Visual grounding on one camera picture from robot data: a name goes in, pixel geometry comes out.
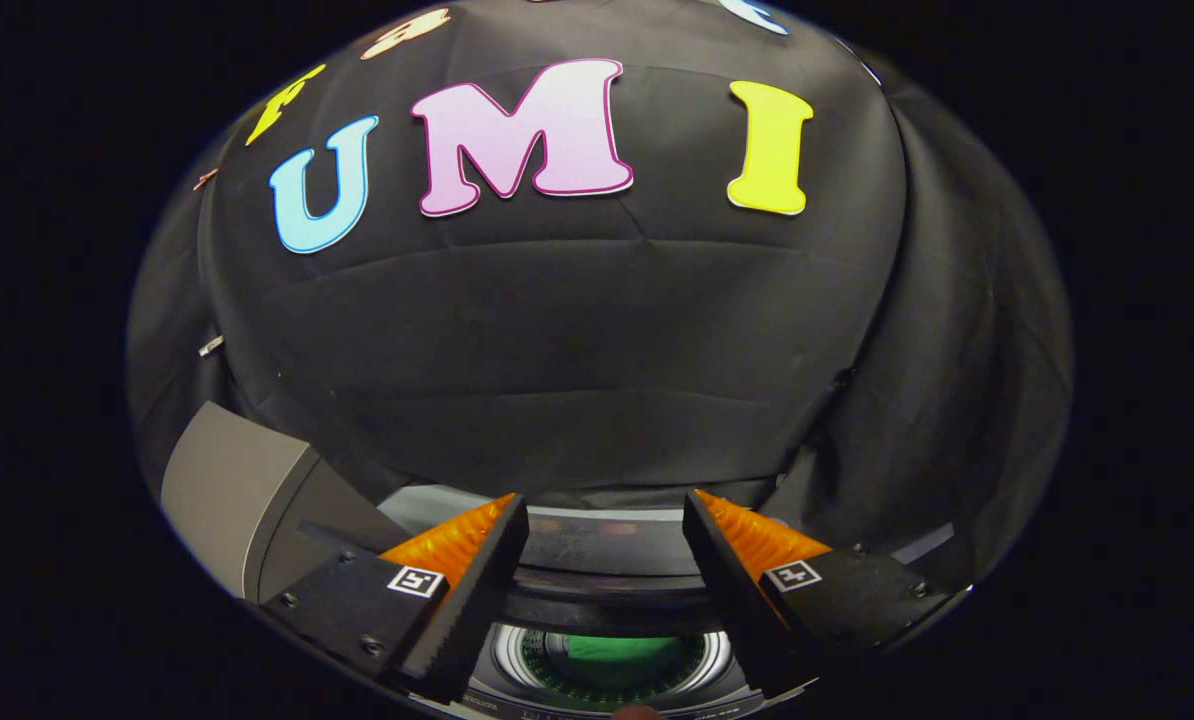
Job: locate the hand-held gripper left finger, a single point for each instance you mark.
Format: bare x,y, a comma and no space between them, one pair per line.
477,610

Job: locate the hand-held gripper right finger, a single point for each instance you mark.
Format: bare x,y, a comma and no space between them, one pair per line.
732,600

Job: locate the green polo shirt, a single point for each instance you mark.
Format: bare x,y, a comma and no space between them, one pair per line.
622,650

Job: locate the grey washing machine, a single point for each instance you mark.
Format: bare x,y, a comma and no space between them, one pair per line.
607,690

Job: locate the black backdrop cloth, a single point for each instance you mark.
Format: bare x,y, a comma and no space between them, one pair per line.
577,350

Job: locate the small white clip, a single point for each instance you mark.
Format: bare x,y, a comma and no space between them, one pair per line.
211,346

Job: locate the small red clip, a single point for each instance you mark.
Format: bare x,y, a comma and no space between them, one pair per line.
205,180

